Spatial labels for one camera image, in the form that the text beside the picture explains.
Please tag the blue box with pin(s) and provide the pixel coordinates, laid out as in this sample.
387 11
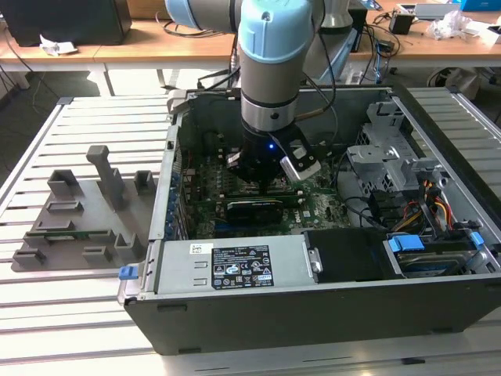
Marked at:
481 4

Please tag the grey parts rack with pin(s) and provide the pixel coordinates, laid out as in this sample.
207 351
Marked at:
94 235

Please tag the black graphics card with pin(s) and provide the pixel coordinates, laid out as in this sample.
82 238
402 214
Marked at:
254 214

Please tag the black computer tower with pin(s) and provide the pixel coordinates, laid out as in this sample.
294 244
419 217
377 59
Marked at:
70 19

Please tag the small grey wrist camera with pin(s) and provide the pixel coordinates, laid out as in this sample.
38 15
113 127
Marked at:
233 160

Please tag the clear plastic bag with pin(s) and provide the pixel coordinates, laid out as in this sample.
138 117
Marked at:
450 25

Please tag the green motherboard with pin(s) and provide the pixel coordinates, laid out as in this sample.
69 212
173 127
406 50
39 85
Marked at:
325 207

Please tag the white box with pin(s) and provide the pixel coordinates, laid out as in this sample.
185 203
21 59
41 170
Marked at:
487 35

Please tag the white crumpled paper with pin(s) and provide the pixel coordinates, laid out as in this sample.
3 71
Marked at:
56 45

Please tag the hard disk in blue carrier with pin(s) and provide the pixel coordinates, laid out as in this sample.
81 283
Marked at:
407 243

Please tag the black grey PC case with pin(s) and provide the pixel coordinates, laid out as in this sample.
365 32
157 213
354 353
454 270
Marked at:
313 325

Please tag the blue expansion slot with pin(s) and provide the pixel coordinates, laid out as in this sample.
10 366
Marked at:
227 228

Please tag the blue plastic latch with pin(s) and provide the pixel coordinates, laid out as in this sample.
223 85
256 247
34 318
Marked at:
127 273
475 239

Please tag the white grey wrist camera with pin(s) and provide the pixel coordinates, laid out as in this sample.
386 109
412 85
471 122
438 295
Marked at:
303 168

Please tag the brown cardboard box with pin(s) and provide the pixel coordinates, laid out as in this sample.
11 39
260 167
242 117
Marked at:
146 8

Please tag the grey laptop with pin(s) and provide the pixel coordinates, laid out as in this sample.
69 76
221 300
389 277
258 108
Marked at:
438 11

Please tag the grey power supply unit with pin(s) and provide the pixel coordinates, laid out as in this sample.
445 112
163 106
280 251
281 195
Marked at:
180 270

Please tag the silver metal drive cage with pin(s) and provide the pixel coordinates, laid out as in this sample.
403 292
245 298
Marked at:
375 156

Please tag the black RAM slot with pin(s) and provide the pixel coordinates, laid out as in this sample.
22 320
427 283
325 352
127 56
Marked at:
235 192
235 196
291 199
291 204

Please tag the small black box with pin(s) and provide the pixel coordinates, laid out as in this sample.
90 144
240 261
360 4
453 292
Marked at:
401 23

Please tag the green RAM stick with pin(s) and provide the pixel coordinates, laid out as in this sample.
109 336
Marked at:
80 235

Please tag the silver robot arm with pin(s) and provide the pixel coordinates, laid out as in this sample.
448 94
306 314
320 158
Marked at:
270 78

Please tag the wooden desk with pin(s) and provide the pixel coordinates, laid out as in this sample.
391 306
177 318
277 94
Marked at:
117 47

